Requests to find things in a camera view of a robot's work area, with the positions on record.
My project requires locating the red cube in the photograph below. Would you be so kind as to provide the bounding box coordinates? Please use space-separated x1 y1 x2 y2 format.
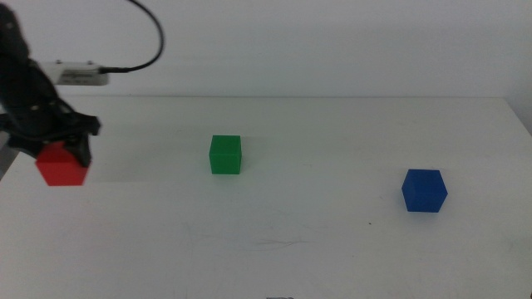
35 140 91 187

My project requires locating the green cube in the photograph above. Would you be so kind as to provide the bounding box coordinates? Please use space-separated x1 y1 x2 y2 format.
209 135 243 175

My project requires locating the blue cube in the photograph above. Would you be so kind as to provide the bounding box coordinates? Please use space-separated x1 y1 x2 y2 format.
401 169 449 213

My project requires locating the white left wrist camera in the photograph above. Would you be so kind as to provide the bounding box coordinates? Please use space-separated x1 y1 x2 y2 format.
39 61 110 87

